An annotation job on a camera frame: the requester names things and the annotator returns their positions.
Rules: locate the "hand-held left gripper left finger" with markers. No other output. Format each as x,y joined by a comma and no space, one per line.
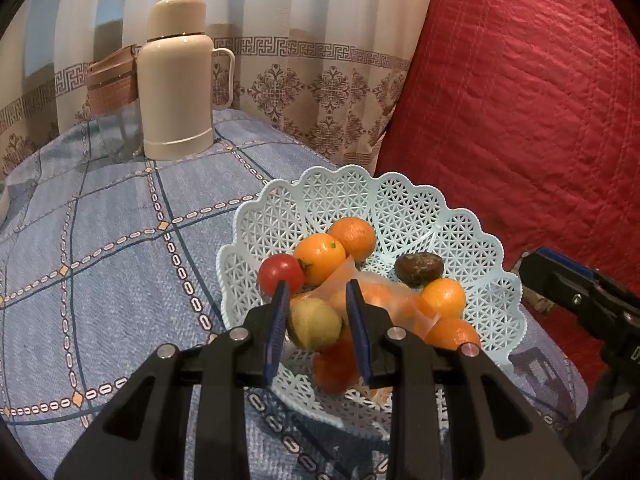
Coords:
277,325

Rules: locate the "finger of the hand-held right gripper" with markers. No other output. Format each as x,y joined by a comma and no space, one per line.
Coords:
575,262
555,282

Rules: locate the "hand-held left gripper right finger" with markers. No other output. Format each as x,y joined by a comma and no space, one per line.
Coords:
357,327

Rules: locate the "small yellow-green fruit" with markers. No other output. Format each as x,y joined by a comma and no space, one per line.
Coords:
315,322

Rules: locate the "plastic bag of oranges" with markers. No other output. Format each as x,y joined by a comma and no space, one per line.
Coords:
390,305

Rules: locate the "orange with stem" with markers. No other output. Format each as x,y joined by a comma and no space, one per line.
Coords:
320,257

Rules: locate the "dark brown passion fruit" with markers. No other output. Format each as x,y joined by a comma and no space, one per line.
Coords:
419,268

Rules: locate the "large orange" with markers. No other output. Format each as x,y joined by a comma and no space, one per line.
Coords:
450,336

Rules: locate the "light blue lattice basket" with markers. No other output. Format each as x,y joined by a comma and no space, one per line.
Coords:
400,200

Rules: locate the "blue plaid tablecloth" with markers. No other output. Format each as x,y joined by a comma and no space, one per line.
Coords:
125,260

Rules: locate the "red quilted sofa cover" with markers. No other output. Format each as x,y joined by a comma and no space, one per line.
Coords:
525,85

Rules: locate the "beige thermos flask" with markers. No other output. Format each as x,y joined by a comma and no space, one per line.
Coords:
175,85

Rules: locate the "glass bottle with pink sleeve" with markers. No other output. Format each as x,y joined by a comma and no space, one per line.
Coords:
112,85

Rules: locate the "beige patterned curtain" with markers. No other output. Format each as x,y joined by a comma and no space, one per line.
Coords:
325,10

